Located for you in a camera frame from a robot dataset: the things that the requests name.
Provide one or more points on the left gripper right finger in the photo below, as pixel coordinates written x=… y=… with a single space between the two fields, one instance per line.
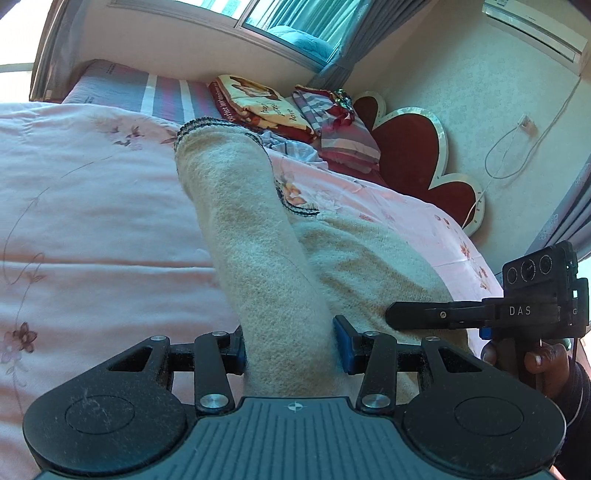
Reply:
x=431 y=409

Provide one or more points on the grey curtain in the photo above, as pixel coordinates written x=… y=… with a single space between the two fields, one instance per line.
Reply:
x=57 y=51
x=373 y=21

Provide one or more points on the grey right curtain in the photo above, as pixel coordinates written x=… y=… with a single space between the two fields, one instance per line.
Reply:
x=373 y=21

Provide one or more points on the pink floral bed sheet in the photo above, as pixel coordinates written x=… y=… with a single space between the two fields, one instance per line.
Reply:
x=100 y=249

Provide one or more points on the red dark hair accessory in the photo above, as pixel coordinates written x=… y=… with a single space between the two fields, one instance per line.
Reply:
x=342 y=99

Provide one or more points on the red heart-shaped headboard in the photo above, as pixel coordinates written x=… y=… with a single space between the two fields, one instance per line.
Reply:
x=415 y=152

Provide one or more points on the white air conditioner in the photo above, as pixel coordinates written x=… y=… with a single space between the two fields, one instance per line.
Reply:
x=553 y=38

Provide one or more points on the cream striped knit sweater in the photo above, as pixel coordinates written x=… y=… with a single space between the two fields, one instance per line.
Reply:
x=287 y=272

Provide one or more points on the striped mattress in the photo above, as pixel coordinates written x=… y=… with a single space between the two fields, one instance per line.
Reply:
x=110 y=84

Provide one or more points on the wall socket with plug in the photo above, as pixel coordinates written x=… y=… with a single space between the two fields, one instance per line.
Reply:
x=527 y=125

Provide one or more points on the grey left curtain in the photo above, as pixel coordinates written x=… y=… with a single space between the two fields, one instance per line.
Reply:
x=57 y=51

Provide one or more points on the yellow red folded blanket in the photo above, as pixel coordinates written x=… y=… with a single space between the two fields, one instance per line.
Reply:
x=259 y=108

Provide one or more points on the right hand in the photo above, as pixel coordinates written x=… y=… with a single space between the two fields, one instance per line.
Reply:
x=548 y=362

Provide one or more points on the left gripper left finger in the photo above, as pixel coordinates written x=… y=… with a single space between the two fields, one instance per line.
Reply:
x=136 y=414

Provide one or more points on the blue bedding outside window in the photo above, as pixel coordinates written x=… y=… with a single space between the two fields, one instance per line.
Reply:
x=305 y=43

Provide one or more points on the striped pillow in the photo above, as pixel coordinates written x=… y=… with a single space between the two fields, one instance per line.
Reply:
x=344 y=138

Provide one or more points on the glass sliding window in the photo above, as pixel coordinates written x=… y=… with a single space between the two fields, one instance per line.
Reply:
x=251 y=20

